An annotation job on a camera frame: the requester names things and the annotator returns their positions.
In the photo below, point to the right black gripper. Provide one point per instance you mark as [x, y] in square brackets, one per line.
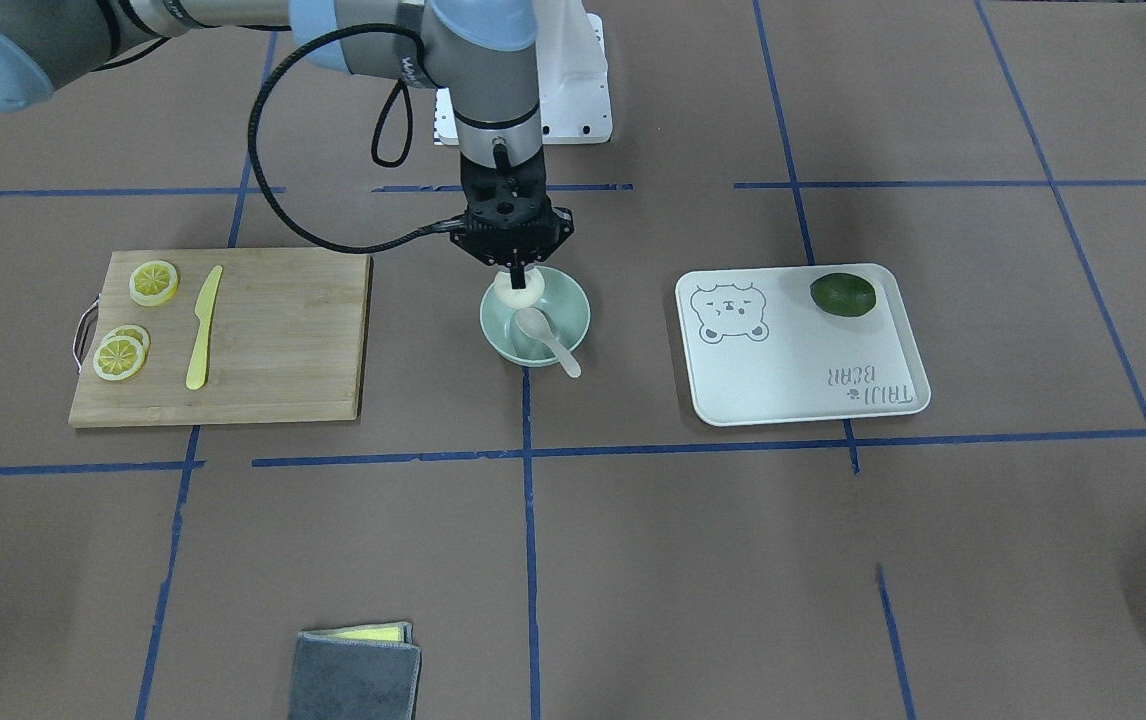
[561, 229]

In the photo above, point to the white steamed bun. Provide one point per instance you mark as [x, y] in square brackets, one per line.
[518, 291]

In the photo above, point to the white ceramic spoon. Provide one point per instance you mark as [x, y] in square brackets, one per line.
[535, 324]

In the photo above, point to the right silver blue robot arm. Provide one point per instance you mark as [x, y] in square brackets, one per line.
[46, 45]

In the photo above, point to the mint green bowl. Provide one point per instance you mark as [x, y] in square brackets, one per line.
[564, 303]

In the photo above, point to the bamboo cutting board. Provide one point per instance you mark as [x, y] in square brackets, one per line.
[287, 341]

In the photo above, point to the white bear serving tray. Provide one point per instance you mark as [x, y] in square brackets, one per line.
[758, 350]

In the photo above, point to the dark green avocado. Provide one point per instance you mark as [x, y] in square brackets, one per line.
[843, 294]

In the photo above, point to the yellow plastic knife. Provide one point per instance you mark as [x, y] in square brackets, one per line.
[198, 364]

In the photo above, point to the lemon slice underneath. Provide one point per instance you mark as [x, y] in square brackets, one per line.
[133, 331]

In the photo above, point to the right arm camera mount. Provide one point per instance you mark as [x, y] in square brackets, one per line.
[522, 244]

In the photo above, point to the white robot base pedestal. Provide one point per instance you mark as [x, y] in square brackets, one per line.
[578, 80]

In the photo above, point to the lemon slice near handle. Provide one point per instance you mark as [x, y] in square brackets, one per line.
[153, 283]

